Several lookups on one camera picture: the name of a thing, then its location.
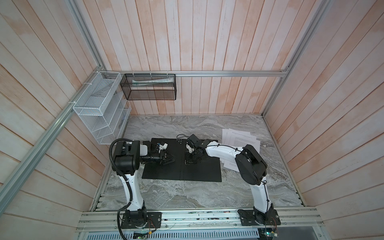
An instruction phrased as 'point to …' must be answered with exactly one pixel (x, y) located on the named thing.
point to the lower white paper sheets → (226, 131)
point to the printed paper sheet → (240, 141)
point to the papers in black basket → (140, 82)
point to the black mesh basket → (149, 86)
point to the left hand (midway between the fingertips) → (174, 160)
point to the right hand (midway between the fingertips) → (185, 162)
